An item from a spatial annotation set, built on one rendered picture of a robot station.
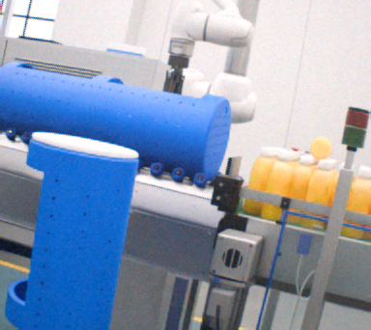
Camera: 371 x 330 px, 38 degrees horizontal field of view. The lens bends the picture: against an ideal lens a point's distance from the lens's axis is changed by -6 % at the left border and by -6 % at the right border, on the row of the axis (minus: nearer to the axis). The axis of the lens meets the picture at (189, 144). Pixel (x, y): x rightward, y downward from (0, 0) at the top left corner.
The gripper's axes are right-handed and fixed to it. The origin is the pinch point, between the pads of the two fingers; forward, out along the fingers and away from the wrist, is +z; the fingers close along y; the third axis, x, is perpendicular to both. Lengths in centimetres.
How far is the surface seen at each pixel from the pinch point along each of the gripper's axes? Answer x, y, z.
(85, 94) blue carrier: -24.3, 18.0, -1.2
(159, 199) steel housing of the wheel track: 9.2, 18.0, 27.4
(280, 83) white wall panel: -9, -266, -41
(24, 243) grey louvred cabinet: -130, -124, 103
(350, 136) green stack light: 65, 44, -3
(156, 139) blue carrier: 4.9, 19.1, 8.9
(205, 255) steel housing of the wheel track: 27, 15, 42
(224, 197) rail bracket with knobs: 32.4, 30.1, 20.6
